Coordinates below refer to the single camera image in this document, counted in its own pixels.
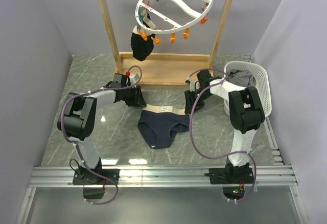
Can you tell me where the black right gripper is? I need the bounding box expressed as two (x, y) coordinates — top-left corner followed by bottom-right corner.
(184, 89), (212, 115)

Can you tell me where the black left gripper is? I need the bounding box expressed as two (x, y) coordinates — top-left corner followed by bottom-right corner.
(122, 85), (147, 107)

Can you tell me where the navy blue underwear beige waistband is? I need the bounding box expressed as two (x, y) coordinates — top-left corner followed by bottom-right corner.
(137, 104), (190, 149)

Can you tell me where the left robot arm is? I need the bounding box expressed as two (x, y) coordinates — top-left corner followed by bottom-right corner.
(57, 72), (146, 184)

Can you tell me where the wooden hanger stand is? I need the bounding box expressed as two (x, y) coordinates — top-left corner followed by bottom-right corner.
(98, 0), (232, 88)

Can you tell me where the black hanging underwear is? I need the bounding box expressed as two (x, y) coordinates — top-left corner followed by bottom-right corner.
(130, 10), (156, 61)

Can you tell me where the orange clip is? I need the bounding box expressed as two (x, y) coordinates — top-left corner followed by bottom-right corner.
(183, 28), (190, 39)
(170, 33), (176, 43)
(138, 30), (148, 41)
(200, 16), (208, 24)
(151, 34), (161, 46)

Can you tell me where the white round clip hanger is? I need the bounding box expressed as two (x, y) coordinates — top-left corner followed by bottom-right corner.
(134, 0), (214, 35)

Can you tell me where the grey striped garment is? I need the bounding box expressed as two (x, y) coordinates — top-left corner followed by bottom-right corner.
(226, 69), (255, 87)

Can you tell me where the white perforated laundry basket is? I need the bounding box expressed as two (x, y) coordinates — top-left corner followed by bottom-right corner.
(224, 61), (272, 117)

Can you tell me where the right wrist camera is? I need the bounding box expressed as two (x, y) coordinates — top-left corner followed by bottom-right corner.
(185, 76), (200, 92)

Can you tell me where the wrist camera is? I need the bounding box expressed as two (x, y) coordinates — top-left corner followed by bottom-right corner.
(126, 72), (140, 86)
(185, 76), (200, 92)

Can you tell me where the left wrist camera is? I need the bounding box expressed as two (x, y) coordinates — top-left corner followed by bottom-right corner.
(126, 72), (140, 86)

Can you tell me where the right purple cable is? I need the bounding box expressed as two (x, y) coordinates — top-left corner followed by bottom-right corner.
(188, 68), (258, 202)

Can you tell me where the purple cable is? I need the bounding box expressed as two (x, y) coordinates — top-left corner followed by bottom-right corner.
(188, 68), (258, 202)
(57, 65), (143, 206)

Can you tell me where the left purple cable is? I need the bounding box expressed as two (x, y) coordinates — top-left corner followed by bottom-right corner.
(57, 65), (143, 206)

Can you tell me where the aluminium mounting rail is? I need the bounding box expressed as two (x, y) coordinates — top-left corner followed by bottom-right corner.
(17, 164), (310, 223)

